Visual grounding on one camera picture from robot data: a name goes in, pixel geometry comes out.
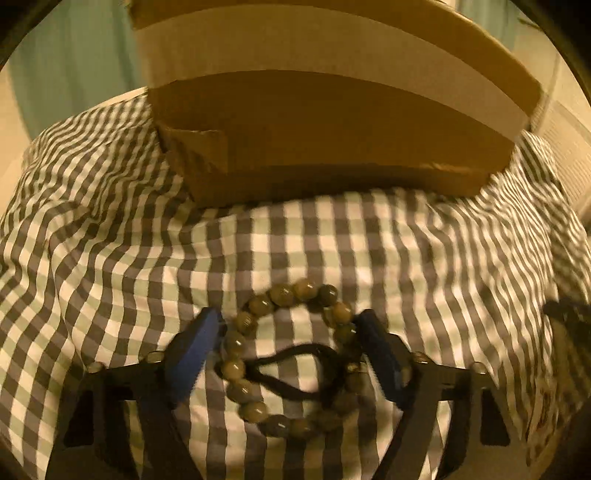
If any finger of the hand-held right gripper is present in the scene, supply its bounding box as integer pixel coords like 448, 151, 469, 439
544, 298, 591, 335

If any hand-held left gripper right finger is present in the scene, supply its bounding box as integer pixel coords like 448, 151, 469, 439
356, 309, 532, 480

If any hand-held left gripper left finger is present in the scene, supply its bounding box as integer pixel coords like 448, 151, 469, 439
46, 308, 225, 480

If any brown bead bracelet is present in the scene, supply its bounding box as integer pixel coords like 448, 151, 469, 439
216, 279, 371, 438

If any black hair tie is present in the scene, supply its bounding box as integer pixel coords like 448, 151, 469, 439
244, 343, 354, 403

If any brown cardboard box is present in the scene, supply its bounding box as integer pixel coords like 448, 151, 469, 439
126, 0, 544, 207

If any grey checkered cloth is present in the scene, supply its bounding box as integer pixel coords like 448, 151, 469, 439
0, 95, 591, 480

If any white louvered wardrobe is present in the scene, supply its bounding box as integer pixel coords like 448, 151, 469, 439
530, 59, 591, 209

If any wide green curtain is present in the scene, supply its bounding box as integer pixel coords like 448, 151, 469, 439
8, 16, 151, 136

